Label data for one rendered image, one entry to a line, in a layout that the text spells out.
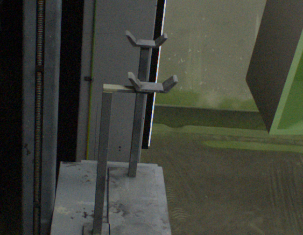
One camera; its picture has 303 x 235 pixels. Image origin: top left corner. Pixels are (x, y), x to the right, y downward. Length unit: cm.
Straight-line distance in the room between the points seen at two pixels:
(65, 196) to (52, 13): 40
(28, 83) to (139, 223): 34
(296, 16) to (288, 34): 8
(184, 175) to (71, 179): 150
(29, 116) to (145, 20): 55
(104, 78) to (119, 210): 50
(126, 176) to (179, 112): 182
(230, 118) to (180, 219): 85
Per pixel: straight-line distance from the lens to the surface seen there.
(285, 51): 218
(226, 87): 314
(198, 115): 311
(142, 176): 129
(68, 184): 127
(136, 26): 154
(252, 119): 317
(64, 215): 118
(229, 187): 272
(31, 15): 101
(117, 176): 129
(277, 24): 226
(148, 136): 168
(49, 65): 104
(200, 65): 313
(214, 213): 254
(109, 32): 154
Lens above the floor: 150
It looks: 27 degrees down
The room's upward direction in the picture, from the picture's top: 7 degrees clockwise
